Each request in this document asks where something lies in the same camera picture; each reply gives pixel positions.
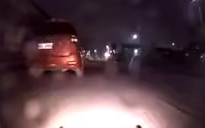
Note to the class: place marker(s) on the dark asphalt road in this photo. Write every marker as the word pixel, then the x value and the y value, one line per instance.
pixel 116 93

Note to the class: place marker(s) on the red car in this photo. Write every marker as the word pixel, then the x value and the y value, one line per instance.
pixel 58 50

